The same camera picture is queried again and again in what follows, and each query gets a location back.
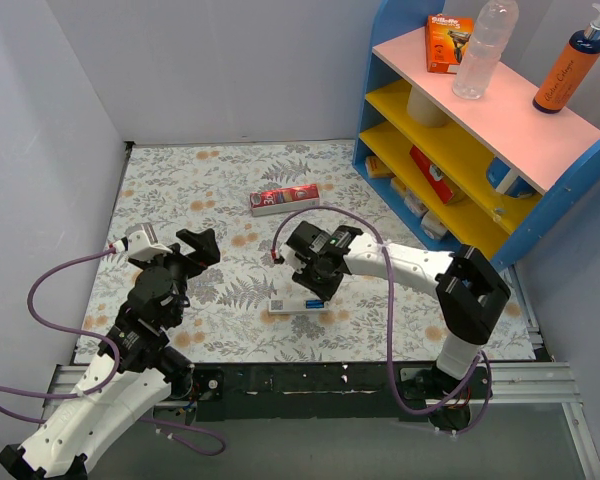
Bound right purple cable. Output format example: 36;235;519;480
270;205;494;435

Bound orange razor box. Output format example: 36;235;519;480
425;14;474;74

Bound clear plastic bottle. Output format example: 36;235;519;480
452;0;519;100

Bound red toothpaste box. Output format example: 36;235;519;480
249;184;320;217

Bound blue batteries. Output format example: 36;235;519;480
305;300;324;309

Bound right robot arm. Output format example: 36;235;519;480
277;221;511;398

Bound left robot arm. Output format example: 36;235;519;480
0;223;221;479

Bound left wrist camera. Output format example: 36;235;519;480
109;223;172;262

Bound purple cable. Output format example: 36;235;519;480
270;205;494;435
0;247;228;456

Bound blue white container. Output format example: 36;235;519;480
486;157;536;199

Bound orange pump lotion bottle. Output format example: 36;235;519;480
532;3;600;114

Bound floral table mat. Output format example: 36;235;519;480
74;142;539;364

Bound yellow soap pack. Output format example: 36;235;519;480
365;155;394;179

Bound beige paper roll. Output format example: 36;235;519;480
406;88;449;128

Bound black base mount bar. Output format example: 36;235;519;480
179;360;491;426

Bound red box on shelf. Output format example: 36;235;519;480
410;146;462;205

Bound blue yellow pink shelf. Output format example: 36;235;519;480
352;1;600;270

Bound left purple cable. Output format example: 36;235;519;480
0;247;228;456

